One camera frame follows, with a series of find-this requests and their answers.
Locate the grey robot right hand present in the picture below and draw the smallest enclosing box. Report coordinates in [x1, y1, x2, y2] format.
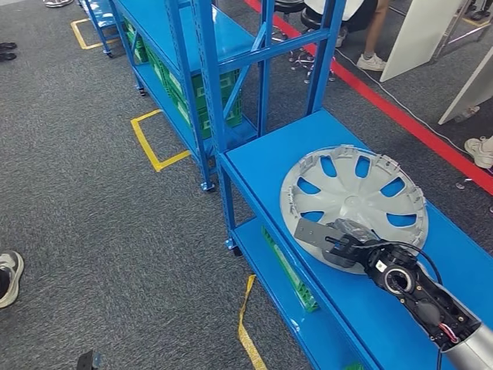
[321, 218, 382, 270]

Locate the grey plastic wheel hubcap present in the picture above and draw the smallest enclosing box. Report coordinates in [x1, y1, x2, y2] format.
[280, 144, 430, 275]

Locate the low blue metal shelf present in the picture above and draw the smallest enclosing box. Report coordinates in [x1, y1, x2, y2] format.
[217, 108, 493, 370]

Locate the red floor tape line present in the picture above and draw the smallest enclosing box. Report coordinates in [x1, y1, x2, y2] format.
[244, 0, 493, 197]

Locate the yellow floor tape strip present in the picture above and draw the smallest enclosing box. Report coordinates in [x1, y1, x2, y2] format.
[237, 274, 268, 370]

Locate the seated person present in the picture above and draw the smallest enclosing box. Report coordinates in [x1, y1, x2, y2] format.
[454, 106, 493, 170]
[304, 0, 390, 72]

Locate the green plastic crate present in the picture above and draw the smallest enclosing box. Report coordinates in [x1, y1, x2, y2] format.
[145, 45, 194, 126]
[123, 19, 149, 65]
[190, 69, 243, 140]

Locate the white desk panel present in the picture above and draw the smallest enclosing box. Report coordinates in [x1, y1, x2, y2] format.
[380, 0, 461, 82]
[438, 48, 493, 126]

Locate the black stool chrome base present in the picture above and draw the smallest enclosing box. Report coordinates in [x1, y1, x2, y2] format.
[271, 0, 309, 72]
[291, 7, 337, 86]

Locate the tall blue metal rack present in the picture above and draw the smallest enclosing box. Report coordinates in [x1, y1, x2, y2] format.
[109, 0, 348, 194]

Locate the small blue metal cart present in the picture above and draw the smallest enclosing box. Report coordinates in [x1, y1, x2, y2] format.
[78, 0, 118, 58]

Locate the person with black shoes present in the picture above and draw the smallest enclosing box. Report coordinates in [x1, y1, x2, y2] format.
[0, 42, 18, 63]

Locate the thin white floor cable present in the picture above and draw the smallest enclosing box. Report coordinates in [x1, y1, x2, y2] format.
[335, 48, 493, 166]

